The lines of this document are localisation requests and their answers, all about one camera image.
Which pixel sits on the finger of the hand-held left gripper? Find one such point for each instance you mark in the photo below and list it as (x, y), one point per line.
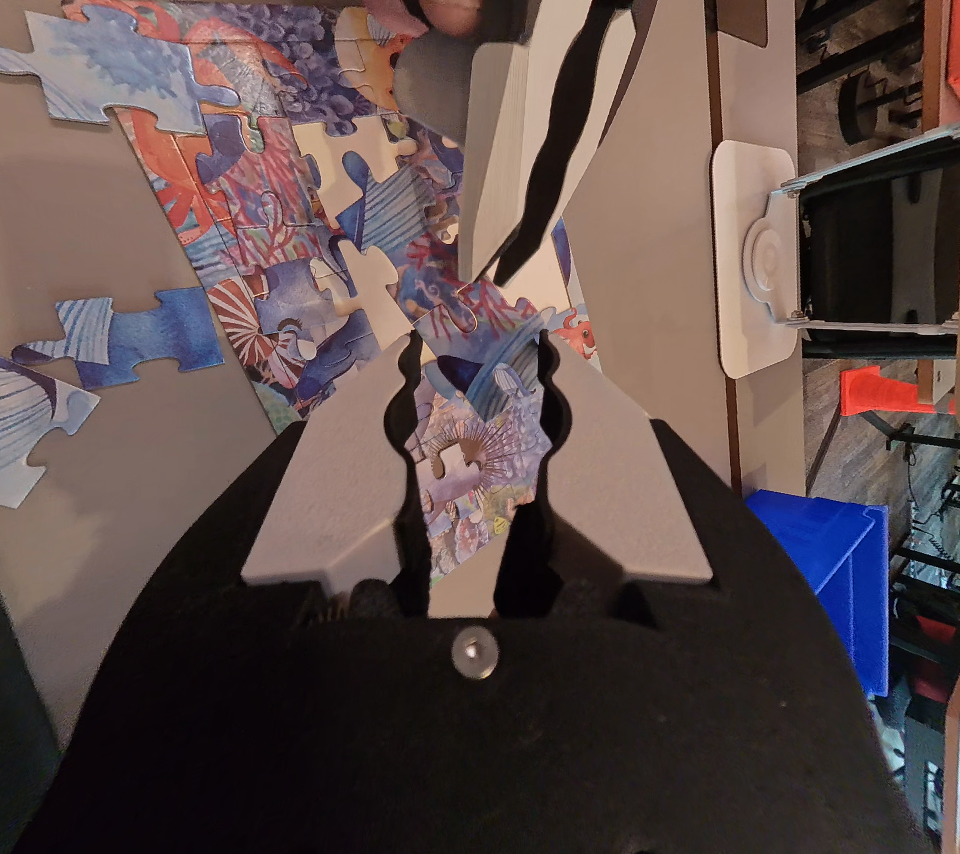
(600, 104)
(491, 156)

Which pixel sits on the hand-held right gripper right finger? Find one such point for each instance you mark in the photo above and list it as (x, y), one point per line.
(630, 494)

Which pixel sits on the large blue plastic bin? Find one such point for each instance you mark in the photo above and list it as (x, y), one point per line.
(825, 569)

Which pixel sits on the orange traffic cone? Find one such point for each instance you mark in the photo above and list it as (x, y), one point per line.
(877, 393)

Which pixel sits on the white blue striped puzzle piece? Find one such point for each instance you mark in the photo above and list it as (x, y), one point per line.
(30, 419)

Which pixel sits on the sea animal jigsaw puzzle tray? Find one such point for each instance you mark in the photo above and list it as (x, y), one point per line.
(300, 44)

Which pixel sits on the grey blue puzzle piece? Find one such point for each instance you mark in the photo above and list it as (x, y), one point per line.
(300, 299)

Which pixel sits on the dark blue puzzle piece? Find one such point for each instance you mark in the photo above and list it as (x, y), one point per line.
(487, 374)

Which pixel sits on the red coral puzzle piece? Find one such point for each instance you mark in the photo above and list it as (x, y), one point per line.
(255, 179)
(277, 243)

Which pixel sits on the blue puzzle piece striped end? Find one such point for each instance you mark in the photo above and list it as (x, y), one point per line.
(165, 336)

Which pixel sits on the pale blue white puzzle piece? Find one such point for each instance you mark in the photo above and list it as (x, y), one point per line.
(112, 66)

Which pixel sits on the black perforated chair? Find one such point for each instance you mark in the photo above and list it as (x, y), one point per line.
(22, 719)

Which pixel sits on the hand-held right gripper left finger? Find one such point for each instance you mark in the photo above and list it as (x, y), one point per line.
(322, 494)

